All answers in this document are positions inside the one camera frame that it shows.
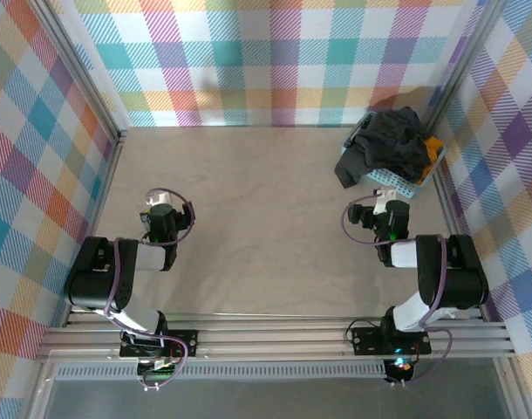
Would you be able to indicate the dark grey t-shirt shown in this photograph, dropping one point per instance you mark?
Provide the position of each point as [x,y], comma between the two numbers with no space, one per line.
[388,144]

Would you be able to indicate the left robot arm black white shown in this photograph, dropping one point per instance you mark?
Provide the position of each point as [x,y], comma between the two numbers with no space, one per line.
[91,270]

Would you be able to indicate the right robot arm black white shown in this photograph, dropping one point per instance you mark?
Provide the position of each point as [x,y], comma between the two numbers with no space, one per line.
[458,270]

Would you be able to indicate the light blue plastic basket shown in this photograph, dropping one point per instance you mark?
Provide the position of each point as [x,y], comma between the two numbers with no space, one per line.
[397,183]

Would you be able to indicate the orange t-shirt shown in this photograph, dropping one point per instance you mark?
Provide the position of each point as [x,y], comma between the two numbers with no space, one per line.
[431,153]

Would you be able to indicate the grey metal panel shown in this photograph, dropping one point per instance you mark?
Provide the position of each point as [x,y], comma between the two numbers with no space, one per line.
[270,399]

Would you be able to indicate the white plastic bracket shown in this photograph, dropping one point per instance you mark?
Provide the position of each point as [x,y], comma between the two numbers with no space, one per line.
[383,200]
[158,199]

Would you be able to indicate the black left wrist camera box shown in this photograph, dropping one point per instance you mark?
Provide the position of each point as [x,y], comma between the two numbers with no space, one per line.
[186,214]

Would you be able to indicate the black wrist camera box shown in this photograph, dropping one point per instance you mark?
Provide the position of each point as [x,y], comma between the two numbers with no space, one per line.
[359,214]
[186,214]

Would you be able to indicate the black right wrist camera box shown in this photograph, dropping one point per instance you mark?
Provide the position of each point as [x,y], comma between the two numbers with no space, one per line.
[359,214]

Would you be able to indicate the aluminium side rail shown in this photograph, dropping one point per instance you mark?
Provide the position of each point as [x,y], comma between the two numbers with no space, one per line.
[107,183]
[445,192]

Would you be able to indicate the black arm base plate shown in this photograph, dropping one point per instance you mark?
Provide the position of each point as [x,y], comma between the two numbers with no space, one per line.
[183,342]
[366,340]

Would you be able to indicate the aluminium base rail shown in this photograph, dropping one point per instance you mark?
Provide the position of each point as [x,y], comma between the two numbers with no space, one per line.
[270,340]

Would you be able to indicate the aluminium corner post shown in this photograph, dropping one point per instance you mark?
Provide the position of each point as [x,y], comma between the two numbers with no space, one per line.
[462,65]
[78,74]

